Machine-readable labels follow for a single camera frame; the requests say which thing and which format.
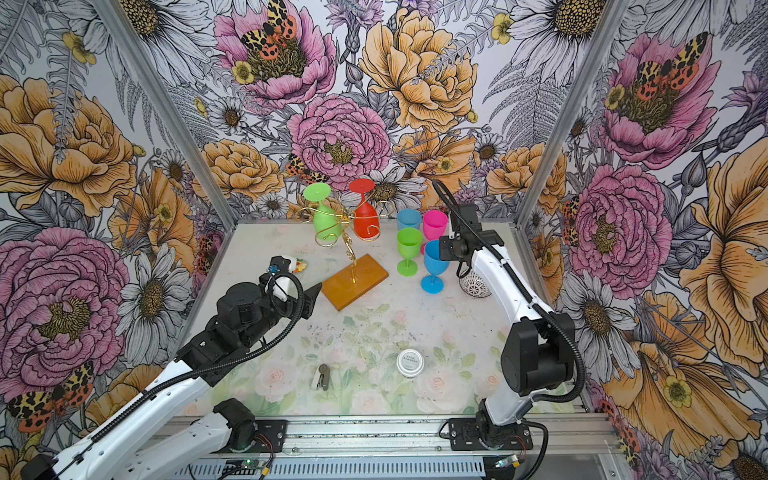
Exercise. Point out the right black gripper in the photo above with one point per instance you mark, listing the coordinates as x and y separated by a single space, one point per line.
445 253

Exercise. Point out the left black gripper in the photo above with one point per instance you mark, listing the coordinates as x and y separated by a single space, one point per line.
295 312

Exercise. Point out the cyan wine glass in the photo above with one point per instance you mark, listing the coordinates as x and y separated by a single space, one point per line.
435 266

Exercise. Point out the magenta wine glass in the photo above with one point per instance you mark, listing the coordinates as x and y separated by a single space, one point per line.
434 225

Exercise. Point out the green wine glass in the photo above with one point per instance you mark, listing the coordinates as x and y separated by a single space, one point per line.
326 223
409 241

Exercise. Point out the light blue wine glass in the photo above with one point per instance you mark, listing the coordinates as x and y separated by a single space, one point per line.
409 218

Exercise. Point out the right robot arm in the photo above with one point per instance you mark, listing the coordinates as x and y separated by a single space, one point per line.
540 360

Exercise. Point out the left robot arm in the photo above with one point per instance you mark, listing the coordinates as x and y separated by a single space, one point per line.
251 319

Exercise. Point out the orange wooden rack base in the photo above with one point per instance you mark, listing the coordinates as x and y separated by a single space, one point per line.
354 281

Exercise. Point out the red wine glass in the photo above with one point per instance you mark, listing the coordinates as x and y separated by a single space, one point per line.
366 222

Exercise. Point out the clear dish with candies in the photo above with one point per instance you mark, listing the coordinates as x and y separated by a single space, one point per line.
299 264

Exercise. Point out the white mesh sink strainer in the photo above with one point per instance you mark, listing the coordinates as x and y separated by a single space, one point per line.
474 286

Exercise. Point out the small grey key fob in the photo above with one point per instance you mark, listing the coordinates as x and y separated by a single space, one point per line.
321 378

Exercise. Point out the white round jar lid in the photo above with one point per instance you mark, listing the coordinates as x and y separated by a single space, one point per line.
410 363

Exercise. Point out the gold wire glass rack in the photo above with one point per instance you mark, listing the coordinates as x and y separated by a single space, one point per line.
345 215

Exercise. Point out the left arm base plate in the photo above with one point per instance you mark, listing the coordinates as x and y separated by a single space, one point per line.
259 436

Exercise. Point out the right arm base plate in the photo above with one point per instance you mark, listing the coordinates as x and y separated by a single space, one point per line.
473 434

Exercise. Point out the aluminium front rail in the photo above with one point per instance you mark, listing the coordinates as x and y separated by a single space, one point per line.
574 446

